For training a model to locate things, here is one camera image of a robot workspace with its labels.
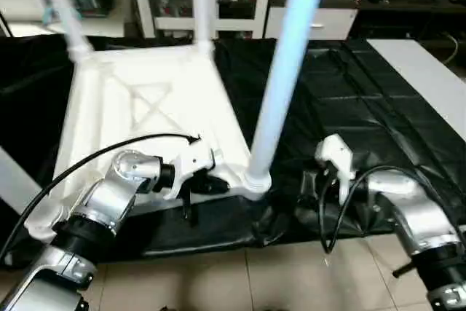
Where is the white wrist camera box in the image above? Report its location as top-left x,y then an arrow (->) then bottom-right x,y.
156,139 -> 224,200
314,134 -> 358,204

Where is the black tripod leg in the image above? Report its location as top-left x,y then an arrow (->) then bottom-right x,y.
392,260 -> 424,278

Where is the teal stand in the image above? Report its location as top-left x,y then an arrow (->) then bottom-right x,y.
42,5 -> 68,26

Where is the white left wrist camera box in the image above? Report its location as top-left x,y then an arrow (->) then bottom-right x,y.
156,139 -> 224,200

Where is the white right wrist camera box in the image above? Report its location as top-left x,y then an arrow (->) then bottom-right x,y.
314,134 -> 358,204

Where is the white plastic table top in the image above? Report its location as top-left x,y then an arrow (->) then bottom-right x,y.
25,42 -> 275,243

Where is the white drawer unit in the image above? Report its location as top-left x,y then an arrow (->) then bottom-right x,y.
265,7 -> 359,42

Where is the black work mat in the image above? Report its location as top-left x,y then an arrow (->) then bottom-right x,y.
0,33 -> 466,262

